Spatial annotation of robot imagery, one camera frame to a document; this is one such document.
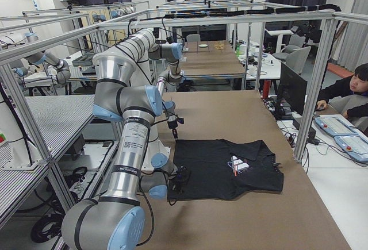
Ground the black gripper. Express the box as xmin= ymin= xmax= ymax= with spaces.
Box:
xmin=174 ymin=167 xmax=191 ymax=186
xmin=167 ymin=115 xmax=178 ymax=139

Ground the striped workbench table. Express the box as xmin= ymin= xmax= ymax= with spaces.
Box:
xmin=1 ymin=95 xmax=94 ymax=178

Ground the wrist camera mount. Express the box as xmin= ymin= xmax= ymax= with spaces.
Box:
xmin=177 ymin=116 xmax=184 ymax=124

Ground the blue teach pendant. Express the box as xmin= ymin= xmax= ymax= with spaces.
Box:
xmin=314 ymin=117 xmax=358 ymax=137

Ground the black computer monitor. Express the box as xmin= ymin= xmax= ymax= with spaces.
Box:
xmin=275 ymin=64 xmax=308 ymax=120

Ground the aluminium cage frame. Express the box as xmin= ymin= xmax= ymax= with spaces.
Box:
xmin=0 ymin=1 xmax=368 ymax=222

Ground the seated person in black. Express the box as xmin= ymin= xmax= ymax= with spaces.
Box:
xmin=316 ymin=63 xmax=367 ymax=110

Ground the black printed t-shirt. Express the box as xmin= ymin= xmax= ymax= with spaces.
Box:
xmin=167 ymin=139 xmax=283 ymax=201

